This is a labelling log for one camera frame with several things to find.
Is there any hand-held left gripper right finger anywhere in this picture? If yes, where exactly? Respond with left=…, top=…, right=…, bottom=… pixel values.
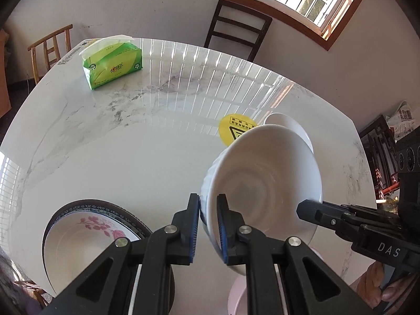
left=217, top=193, right=375, bottom=315

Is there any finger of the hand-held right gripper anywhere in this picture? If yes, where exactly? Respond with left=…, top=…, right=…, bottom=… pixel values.
left=323, top=201, right=400, bottom=225
left=296, top=199, right=362, bottom=241

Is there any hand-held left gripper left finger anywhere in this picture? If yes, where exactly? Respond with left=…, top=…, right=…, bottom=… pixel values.
left=43, top=193, right=201, bottom=315

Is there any white bowl with cartoon print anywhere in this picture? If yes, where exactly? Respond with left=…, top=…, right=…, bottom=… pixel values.
left=201, top=124, right=324, bottom=276

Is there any white bowl with pink base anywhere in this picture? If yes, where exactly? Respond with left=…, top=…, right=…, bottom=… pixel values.
left=264, top=113, right=314, bottom=155

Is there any white plate with pink flowers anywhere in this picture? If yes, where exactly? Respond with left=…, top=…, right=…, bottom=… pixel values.
left=44, top=207, right=145, bottom=297

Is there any person's right hand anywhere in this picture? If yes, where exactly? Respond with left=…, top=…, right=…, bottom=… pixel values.
left=349, top=262, right=408, bottom=303

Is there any dark wooden furniture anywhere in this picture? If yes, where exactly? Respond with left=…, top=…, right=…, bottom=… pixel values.
left=359, top=115, right=402, bottom=204

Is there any yellow round sticker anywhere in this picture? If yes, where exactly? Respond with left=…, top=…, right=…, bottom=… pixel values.
left=219, top=114, right=257, bottom=146

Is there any newspaper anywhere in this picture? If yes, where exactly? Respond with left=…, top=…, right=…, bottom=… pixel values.
left=386, top=100, right=414, bottom=140

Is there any light wooden chair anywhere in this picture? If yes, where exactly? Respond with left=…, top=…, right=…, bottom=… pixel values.
left=13, top=280, right=50, bottom=307
left=28, top=24, right=73, bottom=86

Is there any green tissue pack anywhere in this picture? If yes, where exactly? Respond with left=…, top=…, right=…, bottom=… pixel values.
left=80, top=35, right=144, bottom=91

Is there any dark wooden chair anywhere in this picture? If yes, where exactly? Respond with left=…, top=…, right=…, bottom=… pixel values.
left=204, top=0, right=273, bottom=62

